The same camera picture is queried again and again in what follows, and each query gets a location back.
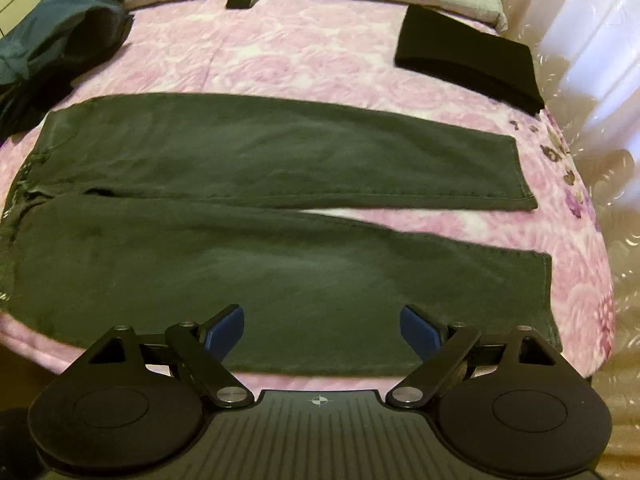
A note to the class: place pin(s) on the pink floral blanket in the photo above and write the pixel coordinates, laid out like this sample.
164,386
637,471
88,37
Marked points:
300,60

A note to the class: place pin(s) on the white sheer curtain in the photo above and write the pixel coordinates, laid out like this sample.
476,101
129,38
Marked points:
590,35

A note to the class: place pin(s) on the folded black cloth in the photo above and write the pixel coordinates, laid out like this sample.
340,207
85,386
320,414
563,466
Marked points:
465,55

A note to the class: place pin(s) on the dark grey pants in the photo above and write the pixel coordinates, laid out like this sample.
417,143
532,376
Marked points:
250,160

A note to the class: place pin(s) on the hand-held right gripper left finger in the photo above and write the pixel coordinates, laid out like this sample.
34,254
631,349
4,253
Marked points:
227,331

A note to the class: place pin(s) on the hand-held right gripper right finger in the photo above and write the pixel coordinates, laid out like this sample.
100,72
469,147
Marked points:
417,332

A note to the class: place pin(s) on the black garment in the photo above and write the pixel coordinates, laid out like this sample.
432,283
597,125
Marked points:
95,35

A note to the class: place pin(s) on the blue garment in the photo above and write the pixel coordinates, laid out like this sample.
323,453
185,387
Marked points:
40,35

